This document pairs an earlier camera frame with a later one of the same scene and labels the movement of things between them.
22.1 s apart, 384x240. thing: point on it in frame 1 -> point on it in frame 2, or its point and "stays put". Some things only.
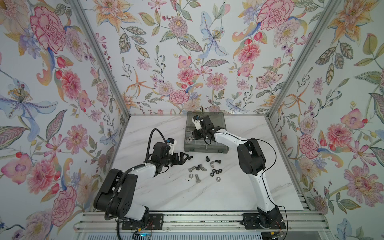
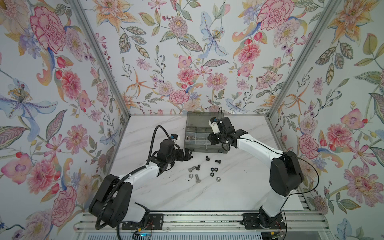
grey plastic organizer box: (199, 145) stays put
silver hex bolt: (190, 169) stays put
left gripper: (176, 161) stays put
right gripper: (195, 133) -> (212, 139)
